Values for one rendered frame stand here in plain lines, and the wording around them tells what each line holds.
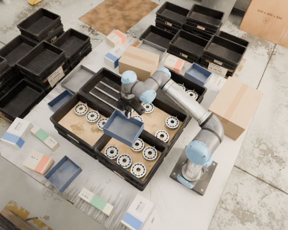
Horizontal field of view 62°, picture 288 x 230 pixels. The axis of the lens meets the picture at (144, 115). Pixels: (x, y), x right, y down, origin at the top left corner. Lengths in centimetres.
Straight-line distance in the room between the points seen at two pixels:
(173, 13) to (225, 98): 185
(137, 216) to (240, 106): 109
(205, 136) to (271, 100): 229
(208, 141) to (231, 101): 85
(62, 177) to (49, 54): 146
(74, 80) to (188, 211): 142
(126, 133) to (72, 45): 179
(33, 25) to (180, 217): 261
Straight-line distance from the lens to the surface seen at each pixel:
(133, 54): 217
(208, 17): 332
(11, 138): 197
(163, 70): 125
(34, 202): 260
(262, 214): 271
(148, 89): 117
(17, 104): 280
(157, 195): 174
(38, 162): 184
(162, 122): 180
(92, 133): 176
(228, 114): 188
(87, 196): 169
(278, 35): 412
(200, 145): 113
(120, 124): 150
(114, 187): 174
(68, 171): 183
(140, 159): 166
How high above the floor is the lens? 239
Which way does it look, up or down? 59 degrees down
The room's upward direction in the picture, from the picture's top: 5 degrees clockwise
